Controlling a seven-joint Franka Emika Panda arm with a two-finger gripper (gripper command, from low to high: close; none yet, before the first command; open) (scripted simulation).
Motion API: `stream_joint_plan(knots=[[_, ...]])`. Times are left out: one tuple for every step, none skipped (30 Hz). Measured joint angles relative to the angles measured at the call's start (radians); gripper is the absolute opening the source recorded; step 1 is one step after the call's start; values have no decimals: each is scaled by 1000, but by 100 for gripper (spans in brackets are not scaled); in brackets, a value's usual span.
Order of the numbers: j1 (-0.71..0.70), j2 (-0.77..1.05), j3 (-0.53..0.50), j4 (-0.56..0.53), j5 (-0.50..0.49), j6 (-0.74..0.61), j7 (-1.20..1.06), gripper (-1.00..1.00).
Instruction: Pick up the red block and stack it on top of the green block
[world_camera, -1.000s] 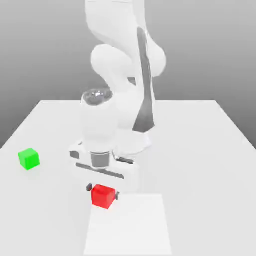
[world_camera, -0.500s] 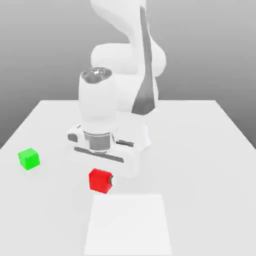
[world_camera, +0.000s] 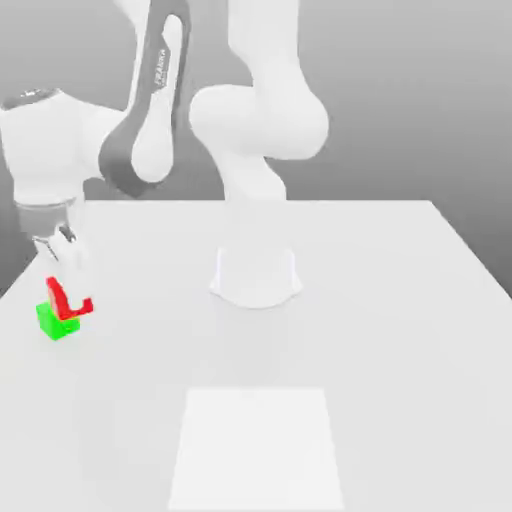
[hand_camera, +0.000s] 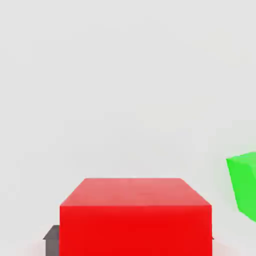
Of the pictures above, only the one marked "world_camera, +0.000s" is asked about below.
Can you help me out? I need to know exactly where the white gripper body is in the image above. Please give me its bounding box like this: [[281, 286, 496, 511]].
[[32, 230, 97, 302]]

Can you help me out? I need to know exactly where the small red cube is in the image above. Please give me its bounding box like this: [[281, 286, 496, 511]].
[[45, 276, 94, 321]]

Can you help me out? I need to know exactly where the small green cube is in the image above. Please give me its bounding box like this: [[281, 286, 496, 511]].
[[35, 302, 81, 342]]

